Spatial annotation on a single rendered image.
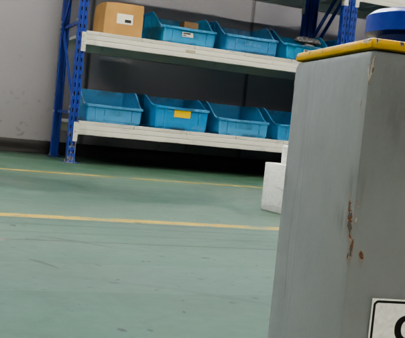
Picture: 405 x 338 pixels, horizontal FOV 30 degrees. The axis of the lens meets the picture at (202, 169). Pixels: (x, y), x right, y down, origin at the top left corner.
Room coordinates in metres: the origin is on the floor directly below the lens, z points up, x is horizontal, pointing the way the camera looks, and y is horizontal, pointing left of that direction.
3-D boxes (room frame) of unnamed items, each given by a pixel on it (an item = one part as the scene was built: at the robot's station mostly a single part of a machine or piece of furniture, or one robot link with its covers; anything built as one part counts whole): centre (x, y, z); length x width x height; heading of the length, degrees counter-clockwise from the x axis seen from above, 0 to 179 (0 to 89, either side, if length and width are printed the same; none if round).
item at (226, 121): (5.21, -0.15, 0.36); 0.50 x 0.38 x 0.21; 22
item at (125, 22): (4.85, 0.62, 0.89); 0.31 x 0.24 x 0.20; 21
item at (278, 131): (5.38, -0.55, 0.36); 0.50 x 0.38 x 0.21; 22
